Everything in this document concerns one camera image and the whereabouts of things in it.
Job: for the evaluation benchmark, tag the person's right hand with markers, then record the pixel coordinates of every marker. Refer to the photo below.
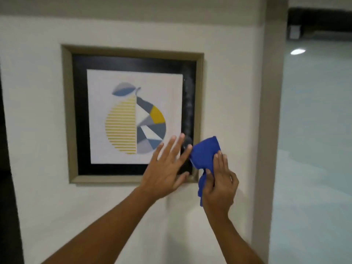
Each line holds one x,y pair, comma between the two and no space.
220,189

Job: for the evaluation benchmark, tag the person's left hand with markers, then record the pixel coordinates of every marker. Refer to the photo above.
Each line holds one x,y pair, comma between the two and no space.
161,175

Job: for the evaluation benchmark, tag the person's right middle finger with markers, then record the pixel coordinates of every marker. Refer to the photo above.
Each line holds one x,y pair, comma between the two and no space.
225,164

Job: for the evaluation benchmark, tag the person's right thumb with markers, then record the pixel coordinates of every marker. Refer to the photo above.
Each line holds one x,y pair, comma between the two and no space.
209,177

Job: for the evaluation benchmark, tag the person's left thumb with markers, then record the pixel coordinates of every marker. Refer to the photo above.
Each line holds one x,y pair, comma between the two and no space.
183,178

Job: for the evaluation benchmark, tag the person's left little finger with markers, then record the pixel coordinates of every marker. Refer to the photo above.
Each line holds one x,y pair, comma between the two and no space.
157,153

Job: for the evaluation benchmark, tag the person's left middle finger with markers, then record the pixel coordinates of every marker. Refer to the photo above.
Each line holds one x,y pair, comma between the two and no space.
177,145

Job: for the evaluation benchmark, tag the blue cleaning cloth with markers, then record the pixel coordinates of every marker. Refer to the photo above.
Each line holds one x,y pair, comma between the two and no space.
205,153

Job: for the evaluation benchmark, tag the framed abstract fruit picture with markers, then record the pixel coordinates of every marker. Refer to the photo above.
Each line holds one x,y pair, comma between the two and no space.
82,112

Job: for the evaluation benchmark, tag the person's left forearm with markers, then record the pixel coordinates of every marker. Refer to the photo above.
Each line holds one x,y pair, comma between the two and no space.
104,230

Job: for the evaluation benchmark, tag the person's right forearm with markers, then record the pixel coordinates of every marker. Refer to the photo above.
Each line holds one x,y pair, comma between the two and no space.
233,239

